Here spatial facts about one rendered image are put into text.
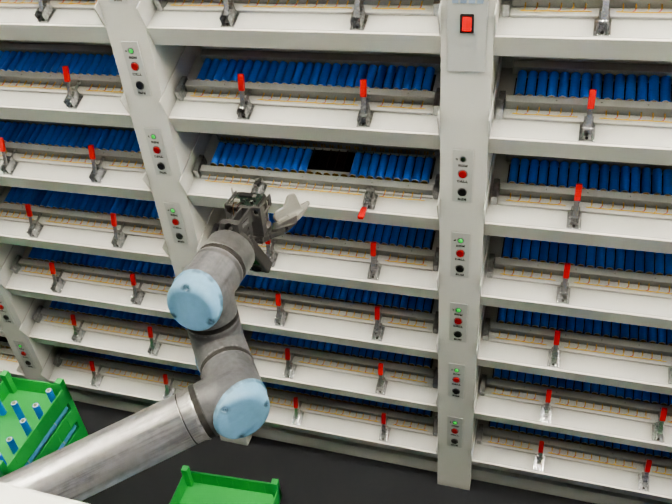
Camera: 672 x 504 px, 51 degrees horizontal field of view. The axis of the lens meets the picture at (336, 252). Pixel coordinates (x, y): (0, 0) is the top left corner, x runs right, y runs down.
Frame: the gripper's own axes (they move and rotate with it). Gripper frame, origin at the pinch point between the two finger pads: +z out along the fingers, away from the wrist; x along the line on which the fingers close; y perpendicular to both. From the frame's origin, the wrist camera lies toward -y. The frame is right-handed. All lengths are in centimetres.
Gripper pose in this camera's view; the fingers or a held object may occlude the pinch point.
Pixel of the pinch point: (274, 201)
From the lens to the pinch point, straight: 142.1
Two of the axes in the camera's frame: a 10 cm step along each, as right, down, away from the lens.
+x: -9.5, -1.1, 2.8
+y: -0.7, -8.2, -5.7
